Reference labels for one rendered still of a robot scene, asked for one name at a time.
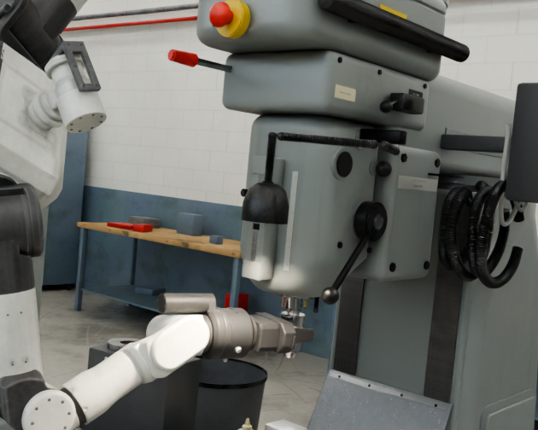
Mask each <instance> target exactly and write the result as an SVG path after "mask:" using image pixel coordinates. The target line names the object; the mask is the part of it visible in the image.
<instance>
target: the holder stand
mask: <svg viewBox="0 0 538 430"><path fill-rule="evenodd" d="M137 341H139V339H132V338H116V339H111V340H109V341H108V343H107V344H105V345H100V346H93V347H90V349H89V359H88V369H91V368H93V367H95V366H96V365H98V364H99V363H100V362H102V361H103V360H105V359H106V358H108V357H110V356H112V355H113V354H115V353H116V352H117V351H119V350H120V349H122V348H123V347H125V346H127V345H128V344H130V343H134V342H137ZM200 367H201V359H200V358H198V357H193V358H192V359H191V360H190V361H188V362H187V363H185V364H183V365H182V366H181V367H179V368H178V369H176V370H174V371H173V372H172V373H171V374H170V375H168V376H167V377H164V378H157V379H155V380H154V381H152V382H149V383H145V384H140V385H139V386H137V387H136V388H134V389H133V390H132V391H130V392H129V393H127V394H126V395H125V396H124V397H122V398H120V399H119V400H118V401H116V402H115V403H114V404H113V405H112V406H111V407H110V408H109V409H108V410H107V411H106V412H104V413H103V414H101V415H100V416H98V417H97V418H96V419H95V420H93V421H92V422H90V423H89V424H87V425H85V424H84V425H83V430H195V423H196V405H197V395H198V386H199V376H200ZM88 369H87V370H88Z"/></svg>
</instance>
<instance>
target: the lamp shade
mask: <svg viewBox="0 0 538 430"><path fill-rule="evenodd" d="M288 217H289V202H288V198H287V194H286V191H285V190H284V189H283V188H282V187H280V186H279V185H278V184H275V183H274V182H265V181H262V183H256V184H254V185H253V186H251V187H249V189H248V191H247V194H246V195H245V197H244V200H243V208H242V217H241V220H244V221H249V222H256V223H264V224H288Z"/></svg>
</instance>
